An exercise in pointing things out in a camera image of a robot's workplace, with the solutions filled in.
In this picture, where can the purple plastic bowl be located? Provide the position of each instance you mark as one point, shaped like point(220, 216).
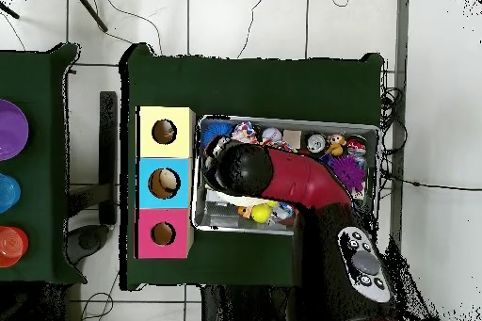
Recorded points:
point(11, 129)

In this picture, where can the plain wooden block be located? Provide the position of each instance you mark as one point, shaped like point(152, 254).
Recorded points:
point(292, 139)

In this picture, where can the brown monkey plush toy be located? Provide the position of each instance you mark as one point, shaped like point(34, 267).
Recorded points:
point(335, 144)

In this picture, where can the wooden three-hole sorting box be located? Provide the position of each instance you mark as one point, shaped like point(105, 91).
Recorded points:
point(184, 147)

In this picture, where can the purple spiky ball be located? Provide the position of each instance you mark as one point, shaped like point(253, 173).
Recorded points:
point(350, 172)

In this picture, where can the yellow ball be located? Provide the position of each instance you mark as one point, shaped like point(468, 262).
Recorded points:
point(261, 213)

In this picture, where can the dark tripod leg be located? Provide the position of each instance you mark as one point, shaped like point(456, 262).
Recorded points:
point(90, 9)
point(9, 11)

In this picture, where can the dark green tablecloth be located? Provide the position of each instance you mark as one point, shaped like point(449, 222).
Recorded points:
point(263, 87)

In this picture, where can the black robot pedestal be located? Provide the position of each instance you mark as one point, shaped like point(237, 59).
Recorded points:
point(241, 306)

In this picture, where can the white toy baseball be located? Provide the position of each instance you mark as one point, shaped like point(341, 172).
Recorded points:
point(271, 134)

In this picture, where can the polka-dot paper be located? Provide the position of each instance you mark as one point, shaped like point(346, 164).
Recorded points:
point(244, 131)
point(278, 144)

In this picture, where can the silver drink can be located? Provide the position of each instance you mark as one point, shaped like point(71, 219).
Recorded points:
point(315, 143)

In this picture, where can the silver mesh bin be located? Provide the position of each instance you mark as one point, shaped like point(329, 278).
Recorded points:
point(218, 219)

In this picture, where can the blue fuzzy ball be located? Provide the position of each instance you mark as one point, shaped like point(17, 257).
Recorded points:
point(216, 129)

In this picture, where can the dark green side-table cloth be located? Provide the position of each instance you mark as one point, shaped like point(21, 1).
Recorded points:
point(49, 185)

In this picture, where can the orange plastic bowl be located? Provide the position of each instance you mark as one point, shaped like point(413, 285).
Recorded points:
point(13, 245)

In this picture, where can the blue plastic bowl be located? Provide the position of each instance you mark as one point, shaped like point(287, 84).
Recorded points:
point(7, 193)

